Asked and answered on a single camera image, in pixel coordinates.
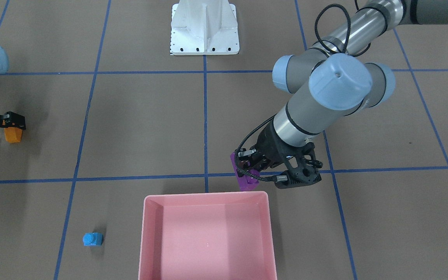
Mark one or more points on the orange toy block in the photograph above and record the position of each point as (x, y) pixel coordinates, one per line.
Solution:
(13, 134)

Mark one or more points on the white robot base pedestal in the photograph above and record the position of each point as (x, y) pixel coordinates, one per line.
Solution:
(204, 27)

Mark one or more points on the small blue toy block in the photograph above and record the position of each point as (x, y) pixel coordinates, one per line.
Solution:
(92, 239)

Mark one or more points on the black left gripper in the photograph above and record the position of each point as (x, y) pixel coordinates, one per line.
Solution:
(269, 142)

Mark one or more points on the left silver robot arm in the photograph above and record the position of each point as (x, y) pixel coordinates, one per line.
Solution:
(327, 82)

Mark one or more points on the purple curved toy block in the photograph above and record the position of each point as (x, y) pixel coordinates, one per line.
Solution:
(245, 182)

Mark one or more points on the pink plastic box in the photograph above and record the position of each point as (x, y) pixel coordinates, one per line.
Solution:
(207, 236)

